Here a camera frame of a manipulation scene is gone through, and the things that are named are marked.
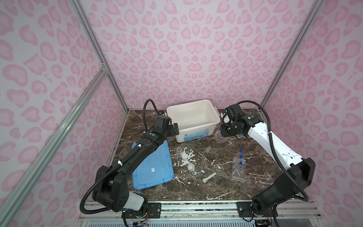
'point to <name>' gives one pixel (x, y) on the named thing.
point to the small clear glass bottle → (179, 151)
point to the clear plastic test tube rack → (239, 168)
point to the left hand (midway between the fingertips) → (171, 124)
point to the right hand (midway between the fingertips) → (223, 130)
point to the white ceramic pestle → (204, 180)
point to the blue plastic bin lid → (157, 169)
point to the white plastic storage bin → (195, 120)
